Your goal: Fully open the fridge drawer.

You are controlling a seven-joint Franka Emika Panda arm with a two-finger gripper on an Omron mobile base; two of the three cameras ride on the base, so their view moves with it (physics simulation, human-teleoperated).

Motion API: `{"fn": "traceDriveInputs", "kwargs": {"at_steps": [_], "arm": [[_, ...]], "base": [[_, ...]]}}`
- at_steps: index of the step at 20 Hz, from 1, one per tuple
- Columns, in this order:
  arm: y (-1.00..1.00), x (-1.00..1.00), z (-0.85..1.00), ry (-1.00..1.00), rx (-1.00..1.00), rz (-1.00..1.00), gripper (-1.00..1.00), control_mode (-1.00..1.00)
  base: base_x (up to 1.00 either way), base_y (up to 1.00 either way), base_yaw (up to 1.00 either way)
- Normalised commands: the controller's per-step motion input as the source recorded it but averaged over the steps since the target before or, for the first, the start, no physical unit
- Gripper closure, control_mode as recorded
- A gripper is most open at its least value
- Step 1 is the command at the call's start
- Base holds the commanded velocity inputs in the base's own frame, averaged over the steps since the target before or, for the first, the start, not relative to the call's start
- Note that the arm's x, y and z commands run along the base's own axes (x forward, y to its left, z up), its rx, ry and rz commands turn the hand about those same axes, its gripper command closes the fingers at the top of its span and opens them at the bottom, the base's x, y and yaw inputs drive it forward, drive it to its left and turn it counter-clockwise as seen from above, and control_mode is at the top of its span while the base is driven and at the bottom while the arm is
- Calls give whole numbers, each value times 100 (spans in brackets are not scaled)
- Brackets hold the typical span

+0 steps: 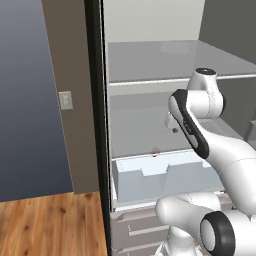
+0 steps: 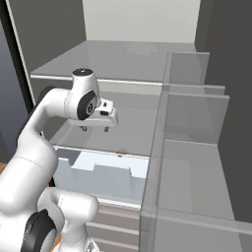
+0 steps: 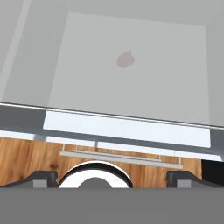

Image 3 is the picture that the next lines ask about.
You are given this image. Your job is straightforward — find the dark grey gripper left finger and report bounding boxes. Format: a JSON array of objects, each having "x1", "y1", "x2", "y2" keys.
[{"x1": 0, "y1": 170, "x2": 59, "y2": 188}]

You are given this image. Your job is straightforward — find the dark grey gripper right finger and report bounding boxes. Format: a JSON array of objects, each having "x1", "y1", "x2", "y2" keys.
[{"x1": 165, "y1": 170, "x2": 224, "y2": 188}]

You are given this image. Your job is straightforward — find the translucent white fridge drawer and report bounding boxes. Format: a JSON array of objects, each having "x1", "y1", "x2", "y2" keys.
[{"x1": 43, "y1": 11, "x2": 212, "y2": 149}]

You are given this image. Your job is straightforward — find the clear glass fridge shelf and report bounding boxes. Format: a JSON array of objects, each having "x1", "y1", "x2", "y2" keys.
[{"x1": 0, "y1": 0, "x2": 224, "y2": 130}]

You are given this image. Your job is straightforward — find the white and black round thing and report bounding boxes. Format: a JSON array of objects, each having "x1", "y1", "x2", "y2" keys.
[{"x1": 58, "y1": 161, "x2": 134, "y2": 188}]

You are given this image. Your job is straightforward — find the black panel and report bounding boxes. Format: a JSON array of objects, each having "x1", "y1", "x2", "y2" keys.
[{"x1": 200, "y1": 158, "x2": 224, "y2": 187}]

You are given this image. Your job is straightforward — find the red apple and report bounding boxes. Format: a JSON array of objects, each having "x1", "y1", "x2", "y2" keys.
[{"x1": 115, "y1": 49, "x2": 136, "y2": 69}]

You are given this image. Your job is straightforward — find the grey bar handle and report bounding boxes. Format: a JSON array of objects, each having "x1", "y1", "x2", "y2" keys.
[{"x1": 59, "y1": 143, "x2": 184, "y2": 170}]

